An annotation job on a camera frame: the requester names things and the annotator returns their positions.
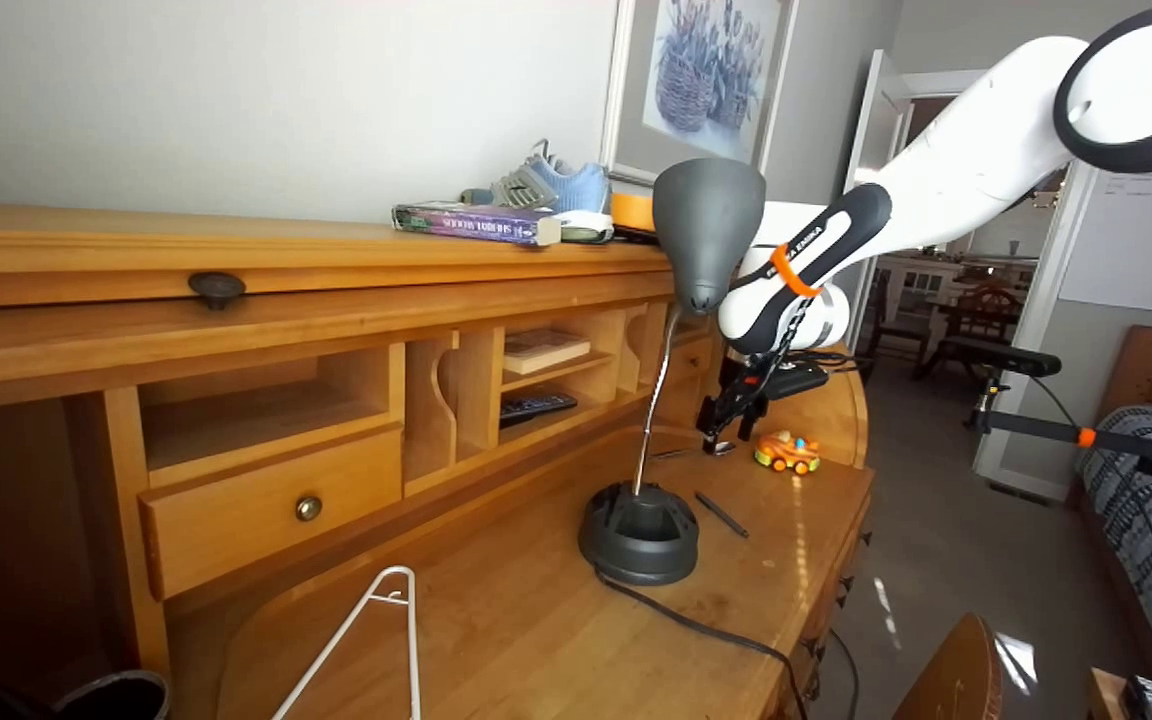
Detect dark wooden dining chair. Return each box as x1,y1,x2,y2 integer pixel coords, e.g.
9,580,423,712
930,271,1040,394

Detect dark roll-top handle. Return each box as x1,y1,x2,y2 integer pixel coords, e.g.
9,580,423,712
184,267,253,311

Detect black remote control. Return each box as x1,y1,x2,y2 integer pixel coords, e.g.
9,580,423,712
496,388,579,432

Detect black pen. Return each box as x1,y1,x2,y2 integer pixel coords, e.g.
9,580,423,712
694,487,751,546

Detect black lamp power cable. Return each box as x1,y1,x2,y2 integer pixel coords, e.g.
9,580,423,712
592,567,869,720

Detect purple book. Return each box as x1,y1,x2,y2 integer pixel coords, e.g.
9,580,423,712
391,200,563,253

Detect black cup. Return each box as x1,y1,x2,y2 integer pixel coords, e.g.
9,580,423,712
52,670,178,720

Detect black camera on mount arm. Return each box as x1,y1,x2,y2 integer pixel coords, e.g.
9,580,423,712
973,341,1152,503

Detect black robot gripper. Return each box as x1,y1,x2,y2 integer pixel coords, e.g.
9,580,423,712
694,344,834,459

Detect stacked beige notebooks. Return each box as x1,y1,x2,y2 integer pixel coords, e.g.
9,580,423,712
500,329,596,381

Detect framed blue flower picture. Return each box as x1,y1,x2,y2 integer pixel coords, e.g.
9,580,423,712
596,0,806,191

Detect white door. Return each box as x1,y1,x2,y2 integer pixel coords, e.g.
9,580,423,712
842,49,934,353

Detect orange yellow toy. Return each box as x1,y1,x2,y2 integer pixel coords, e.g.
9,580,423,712
751,429,829,481

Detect white wire clothes hanger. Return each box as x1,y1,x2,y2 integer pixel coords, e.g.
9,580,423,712
267,565,428,720

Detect blue grey sneaker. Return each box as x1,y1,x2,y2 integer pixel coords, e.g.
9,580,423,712
458,135,622,248

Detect black gooseneck desk lamp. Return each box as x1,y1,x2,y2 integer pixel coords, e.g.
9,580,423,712
576,156,770,587

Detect wooden roll-top desk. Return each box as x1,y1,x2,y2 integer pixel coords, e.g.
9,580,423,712
0,200,882,720

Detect wooden drawer brass knob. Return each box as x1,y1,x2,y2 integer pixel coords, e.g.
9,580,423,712
137,423,407,601

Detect yellow-orange round container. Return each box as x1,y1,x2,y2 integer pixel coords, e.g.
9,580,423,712
608,190,664,246

